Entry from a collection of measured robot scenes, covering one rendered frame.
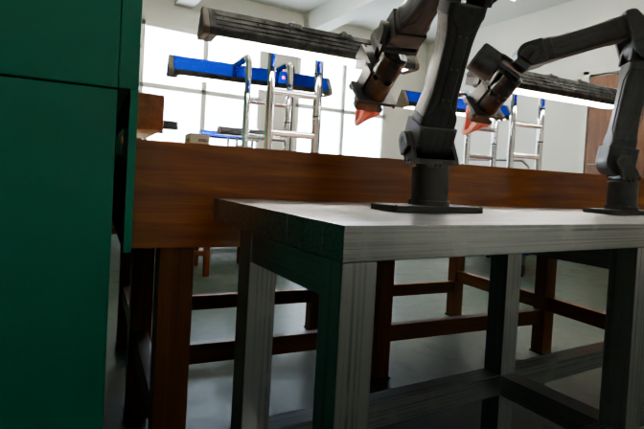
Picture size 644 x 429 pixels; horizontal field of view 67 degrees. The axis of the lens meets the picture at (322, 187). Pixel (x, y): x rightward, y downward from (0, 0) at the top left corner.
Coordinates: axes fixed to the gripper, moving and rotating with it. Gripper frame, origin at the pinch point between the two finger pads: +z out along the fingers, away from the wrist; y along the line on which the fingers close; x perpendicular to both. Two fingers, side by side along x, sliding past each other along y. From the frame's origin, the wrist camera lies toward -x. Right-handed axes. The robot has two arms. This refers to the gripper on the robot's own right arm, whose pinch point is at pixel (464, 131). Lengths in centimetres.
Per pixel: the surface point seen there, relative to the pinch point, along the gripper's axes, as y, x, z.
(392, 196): 31.1, 22.6, 0.6
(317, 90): 28.4, -30.8, 18.3
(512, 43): -417, -389, 179
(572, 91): -60, -25, -2
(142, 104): 81, 3, 0
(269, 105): 43, -26, 23
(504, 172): -0.6, 17.3, -4.0
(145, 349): 75, 29, 61
